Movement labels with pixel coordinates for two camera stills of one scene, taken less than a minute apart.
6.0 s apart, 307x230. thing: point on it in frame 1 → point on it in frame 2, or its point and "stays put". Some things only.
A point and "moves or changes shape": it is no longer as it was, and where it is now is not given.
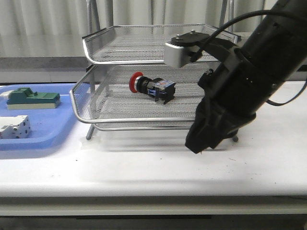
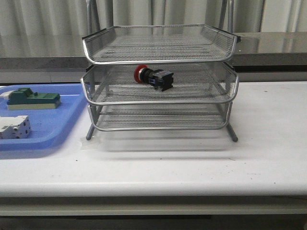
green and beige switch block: x=25 y=98 stays put
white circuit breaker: x=15 y=127 stays put
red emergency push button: x=161 y=88 → x=161 y=79
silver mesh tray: x=101 y=94 moves or changes shape
